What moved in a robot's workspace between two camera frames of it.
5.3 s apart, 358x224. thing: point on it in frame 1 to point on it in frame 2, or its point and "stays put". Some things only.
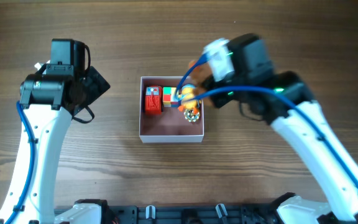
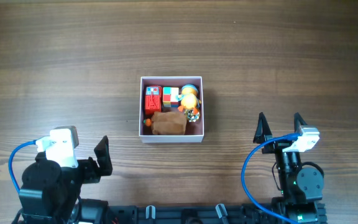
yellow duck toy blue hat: x=188 y=98 stays put
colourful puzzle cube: x=169 y=98 stays put
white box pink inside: x=170 y=126 stays put
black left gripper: x=97 y=83 to x=92 y=167
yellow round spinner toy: x=191 y=116 stays put
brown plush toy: x=199 y=74 to x=168 y=123
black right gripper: x=210 y=86 to x=281 y=144
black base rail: x=124 y=214 stays put
